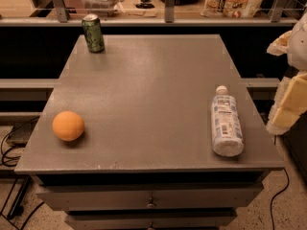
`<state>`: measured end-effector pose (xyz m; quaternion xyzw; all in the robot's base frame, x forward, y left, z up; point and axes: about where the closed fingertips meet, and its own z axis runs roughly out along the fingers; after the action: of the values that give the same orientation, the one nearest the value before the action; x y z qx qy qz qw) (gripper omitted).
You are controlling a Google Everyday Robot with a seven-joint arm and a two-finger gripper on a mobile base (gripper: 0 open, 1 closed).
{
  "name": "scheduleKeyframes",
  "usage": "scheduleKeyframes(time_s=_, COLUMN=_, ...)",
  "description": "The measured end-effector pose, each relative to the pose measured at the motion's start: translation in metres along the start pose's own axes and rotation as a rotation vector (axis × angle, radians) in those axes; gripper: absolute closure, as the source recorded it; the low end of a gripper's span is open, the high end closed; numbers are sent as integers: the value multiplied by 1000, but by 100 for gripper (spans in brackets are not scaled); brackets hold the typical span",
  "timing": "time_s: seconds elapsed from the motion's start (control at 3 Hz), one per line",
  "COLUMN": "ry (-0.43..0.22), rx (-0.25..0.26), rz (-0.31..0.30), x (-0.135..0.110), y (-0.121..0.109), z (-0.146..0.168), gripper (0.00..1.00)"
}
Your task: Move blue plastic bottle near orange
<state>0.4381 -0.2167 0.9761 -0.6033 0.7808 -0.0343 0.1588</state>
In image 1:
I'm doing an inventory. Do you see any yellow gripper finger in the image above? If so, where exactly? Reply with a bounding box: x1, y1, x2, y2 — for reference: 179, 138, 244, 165
266, 72, 307, 135
267, 31, 292, 56

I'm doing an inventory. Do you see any blue plastic water bottle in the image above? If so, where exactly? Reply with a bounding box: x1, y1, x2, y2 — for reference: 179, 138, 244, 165
211, 85, 244, 157

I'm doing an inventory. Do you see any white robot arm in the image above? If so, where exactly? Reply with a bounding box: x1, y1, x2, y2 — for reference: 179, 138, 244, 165
267, 14, 307, 135

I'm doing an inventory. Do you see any printed snack bag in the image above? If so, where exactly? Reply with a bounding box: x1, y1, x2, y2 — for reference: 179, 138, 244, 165
201, 0, 263, 18

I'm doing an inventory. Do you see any grey drawer cabinet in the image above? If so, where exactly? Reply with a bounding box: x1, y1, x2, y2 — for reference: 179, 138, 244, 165
16, 34, 284, 230

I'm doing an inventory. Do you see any round metal drawer knob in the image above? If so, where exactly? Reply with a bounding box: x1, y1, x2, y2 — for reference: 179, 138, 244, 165
146, 202, 156, 209

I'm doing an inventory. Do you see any clear plastic container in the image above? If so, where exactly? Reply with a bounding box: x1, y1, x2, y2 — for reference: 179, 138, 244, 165
82, 0, 120, 16

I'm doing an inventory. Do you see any green soda can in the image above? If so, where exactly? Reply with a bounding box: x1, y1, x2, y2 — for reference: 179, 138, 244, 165
82, 13, 105, 53

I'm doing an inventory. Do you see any orange fruit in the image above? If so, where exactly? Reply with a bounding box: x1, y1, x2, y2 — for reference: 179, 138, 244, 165
52, 111, 84, 142

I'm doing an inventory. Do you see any black power adapter box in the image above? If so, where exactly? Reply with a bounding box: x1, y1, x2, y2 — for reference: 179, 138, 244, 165
6, 124, 34, 146

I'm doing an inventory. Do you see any black floor cable right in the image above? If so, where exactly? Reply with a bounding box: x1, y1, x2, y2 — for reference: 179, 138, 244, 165
269, 134, 291, 230

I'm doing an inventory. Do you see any grey metal shelf frame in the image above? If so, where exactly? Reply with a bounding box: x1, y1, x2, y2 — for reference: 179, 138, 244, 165
0, 0, 306, 26

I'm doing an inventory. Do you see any black cables left floor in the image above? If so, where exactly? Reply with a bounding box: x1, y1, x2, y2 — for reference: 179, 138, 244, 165
0, 116, 46, 230

